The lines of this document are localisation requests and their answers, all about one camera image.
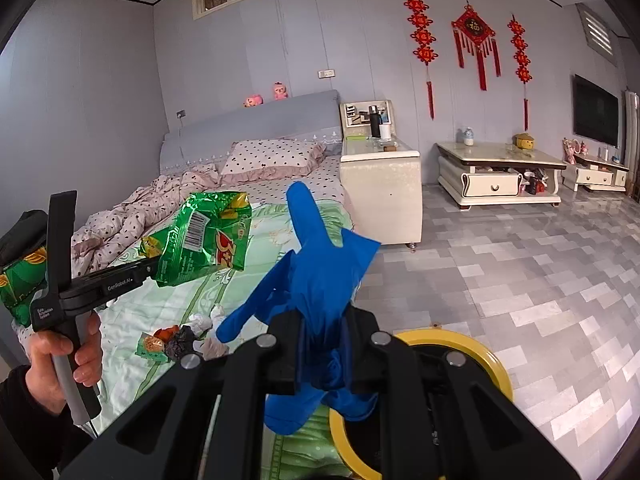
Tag white bedside cabinet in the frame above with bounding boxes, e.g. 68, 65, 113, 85
339, 100, 423, 248

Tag blue rubber glove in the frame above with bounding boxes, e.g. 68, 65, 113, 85
215, 181, 383, 436

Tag long red knot string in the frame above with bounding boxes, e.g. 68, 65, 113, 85
404, 0, 437, 121

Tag black folded cloth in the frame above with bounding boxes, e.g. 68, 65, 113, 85
0, 210, 51, 266

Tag short red knot string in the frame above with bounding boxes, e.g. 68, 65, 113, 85
507, 14, 533, 132

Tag red diamond knot ornament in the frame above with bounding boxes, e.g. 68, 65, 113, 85
451, 0, 502, 92

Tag green snack bag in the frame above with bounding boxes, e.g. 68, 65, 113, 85
141, 191, 252, 288

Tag louvred wall vent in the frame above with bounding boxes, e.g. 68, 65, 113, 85
577, 4, 618, 66

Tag person's left hand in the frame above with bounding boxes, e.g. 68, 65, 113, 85
27, 310, 104, 417

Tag pink polka dot quilt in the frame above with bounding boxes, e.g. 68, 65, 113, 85
71, 162, 221, 273

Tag white television cabinet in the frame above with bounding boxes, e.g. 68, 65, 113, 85
562, 152, 631, 192

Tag knotted dark plastic bag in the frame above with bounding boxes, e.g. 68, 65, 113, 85
165, 325, 196, 361

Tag person's left forearm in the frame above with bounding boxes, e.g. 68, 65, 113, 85
0, 365, 96, 480

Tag white coffee table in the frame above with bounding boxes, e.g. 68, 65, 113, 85
436, 141, 567, 207

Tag black flat television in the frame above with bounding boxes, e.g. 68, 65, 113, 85
571, 74, 621, 150

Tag green floral bed sheet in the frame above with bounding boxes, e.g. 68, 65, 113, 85
90, 199, 361, 480

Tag yellow rimmed trash bin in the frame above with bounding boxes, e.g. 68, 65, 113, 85
327, 329, 515, 480

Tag grey upholstered bed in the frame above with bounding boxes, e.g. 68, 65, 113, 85
10, 90, 361, 480

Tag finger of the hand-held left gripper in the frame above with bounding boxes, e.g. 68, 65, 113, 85
127, 256, 162, 286

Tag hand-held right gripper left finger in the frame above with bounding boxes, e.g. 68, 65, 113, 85
57, 308, 307, 480

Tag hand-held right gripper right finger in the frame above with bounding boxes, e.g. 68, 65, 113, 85
345, 306, 583, 480

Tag green folded quilt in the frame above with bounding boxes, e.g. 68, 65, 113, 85
0, 247, 51, 328

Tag pink polka dot pillow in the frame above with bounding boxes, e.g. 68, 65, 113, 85
220, 139, 327, 181

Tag green packet with orange snack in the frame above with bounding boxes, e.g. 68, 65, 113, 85
137, 332, 168, 363

